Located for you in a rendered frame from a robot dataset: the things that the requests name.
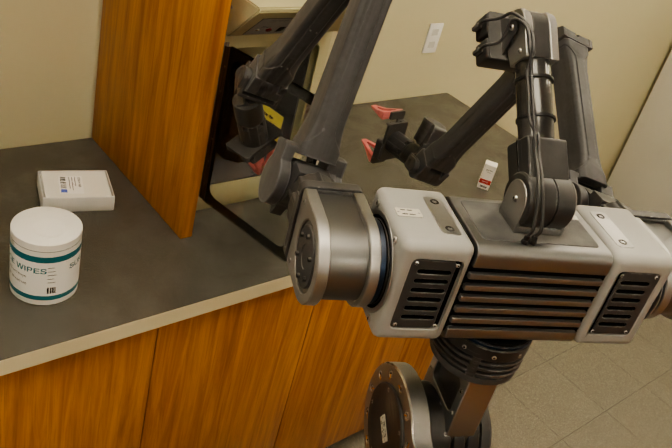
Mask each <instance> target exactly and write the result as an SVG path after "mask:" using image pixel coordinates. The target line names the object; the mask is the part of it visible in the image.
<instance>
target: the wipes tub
mask: <svg viewBox="0 0 672 448"><path fill-rule="evenodd" d="M82 231H83V225H82V222H81V220H80V219H79V218H78V217H77V216H76V215H75V214H73V213H72V212H70V211H67V210H65V209H61V208H57V207H34V208H30V209H27V210H24V211H22V212H20V213H18V214H17V215H16V216H15V217H14V218H13V219H12V221H11V224H10V266H9V282H10V290H11V292H12V293H13V294H14V295H15V296H16V297H17V298H18V299H20V300H22V301H24V302H27V303H30V304H35V305H51V304H56V303H59V302H62V301H64V300H66V299H68V298H70V297H71V296H72V295H73V294H74V293H75V291H76V289H77V286H78V279H79V268H80V256H81V245H82Z"/></svg>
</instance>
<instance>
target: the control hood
mask: <svg viewBox="0 0 672 448"><path fill-rule="evenodd" d="M306 1H307V0H232V1H231V7H230V13H229V18H228V24H227V30H226V35H227V36H243V35H242V34H244V33H245V32H246V31H248V30H249V29H250V28H252V27H253V26H254V25H256V24H257V23H258V22H260V21H261V20H262V19H267V18H294V17H295V16H296V14H297V13H298V11H299V10H300V9H301V7H302V6H303V5H304V3H305V2H306ZM346 9H347V7H346ZM346 9H345V10H344V11H343V12H342V14H341V15H340V16H339V17H338V18H337V20H336V21H335V22H334V23H333V25H332V26H331V27H330V28H329V30H328V31H327V32H332V31H339V28H340V25H341V22H342V20H343V17H344V14H345V12H346Z"/></svg>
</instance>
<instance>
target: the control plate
mask: <svg viewBox="0 0 672 448"><path fill-rule="evenodd" d="M292 20H293V18H267V19H262V20H261V21H260V22H258V23H257V24H256V25H254V26H253V27H252V28H250V29H249V30H248V31H246V32H245V33H244V34H242V35H247V34H270V33H283V32H284V30H285V29H286V28H287V26H288V25H289V24H290V22H291V21H292ZM280 27H286V28H285V29H283V30H282V31H278V32H275V31H276V30H277V29H278V28H280ZM269 28H272V31H270V32H266V31H265V30H266V29H269ZM256 29H260V30H259V31H255V30H256Z"/></svg>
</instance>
